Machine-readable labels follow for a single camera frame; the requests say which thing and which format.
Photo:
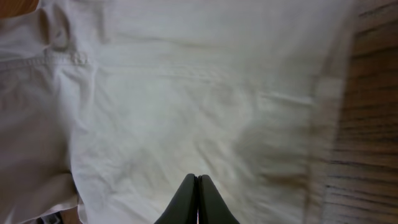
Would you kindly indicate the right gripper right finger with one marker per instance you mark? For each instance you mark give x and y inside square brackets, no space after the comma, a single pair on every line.
[211,208]

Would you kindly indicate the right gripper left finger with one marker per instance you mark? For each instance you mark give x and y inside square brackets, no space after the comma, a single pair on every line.
[183,207]

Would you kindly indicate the beige khaki shorts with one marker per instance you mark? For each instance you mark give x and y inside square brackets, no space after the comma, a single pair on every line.
[108,105]

